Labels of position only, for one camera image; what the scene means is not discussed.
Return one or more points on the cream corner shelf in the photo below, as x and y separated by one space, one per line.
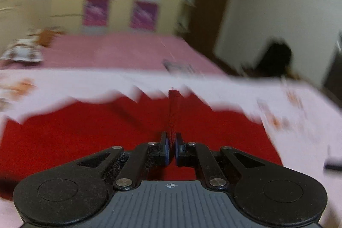
187 11

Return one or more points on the wooden chair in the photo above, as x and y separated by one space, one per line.
292 73

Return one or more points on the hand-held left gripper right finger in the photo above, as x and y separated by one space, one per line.
177 149

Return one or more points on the black bag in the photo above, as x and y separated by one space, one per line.
275 58

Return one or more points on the pink bed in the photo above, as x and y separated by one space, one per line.
120 51

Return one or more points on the dark cabinet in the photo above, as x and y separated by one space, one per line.
334 70

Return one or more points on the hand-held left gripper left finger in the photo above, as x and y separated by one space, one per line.
165 149

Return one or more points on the red garment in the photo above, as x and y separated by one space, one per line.
80 134

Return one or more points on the brown wooden door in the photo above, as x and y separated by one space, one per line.
211 9

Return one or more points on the orange pillow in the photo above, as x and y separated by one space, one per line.
48 37

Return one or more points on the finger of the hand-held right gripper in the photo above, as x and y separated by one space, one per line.
333 165

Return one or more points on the white brown patterned pillow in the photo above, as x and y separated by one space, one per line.
22 53

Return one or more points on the small dark printed cloth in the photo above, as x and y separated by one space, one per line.
178 66

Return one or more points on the purple wardrobe poster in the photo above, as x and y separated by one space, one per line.
96 12
144 15

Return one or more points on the cream headboard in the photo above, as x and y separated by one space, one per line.
10 11

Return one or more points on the floral white bedsheet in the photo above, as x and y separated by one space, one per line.
219 89

